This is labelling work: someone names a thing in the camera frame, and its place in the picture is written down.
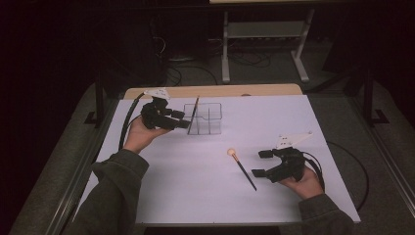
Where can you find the large fluffy-head makeup brush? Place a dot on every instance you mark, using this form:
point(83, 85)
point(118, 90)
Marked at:
point(243, 169)

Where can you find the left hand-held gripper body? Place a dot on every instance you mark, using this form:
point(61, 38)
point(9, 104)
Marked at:
point(156, 117)

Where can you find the black metal frame post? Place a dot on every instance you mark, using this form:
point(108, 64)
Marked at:
point(368, 98)
point(99, 101)

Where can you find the person's left hand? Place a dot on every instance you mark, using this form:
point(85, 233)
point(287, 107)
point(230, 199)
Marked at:
point(138, 137)

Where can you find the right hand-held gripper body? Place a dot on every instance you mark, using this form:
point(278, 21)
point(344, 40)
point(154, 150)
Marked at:
point(292, 163)

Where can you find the light wooden table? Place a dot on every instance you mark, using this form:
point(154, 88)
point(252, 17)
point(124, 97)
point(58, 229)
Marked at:
point(261, 89)

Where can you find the clear plastic organizer box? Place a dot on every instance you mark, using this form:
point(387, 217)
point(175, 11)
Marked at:
point(212, 117)

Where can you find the aluminium frame rail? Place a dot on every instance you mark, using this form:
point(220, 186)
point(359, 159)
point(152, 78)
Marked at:
point(391, 169)
point(75, 192)

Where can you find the white metal stand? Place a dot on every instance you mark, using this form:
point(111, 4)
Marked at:
point(225, 49)

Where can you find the person's right hand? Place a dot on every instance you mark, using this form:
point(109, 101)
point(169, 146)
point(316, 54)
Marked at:
point(308, 187)

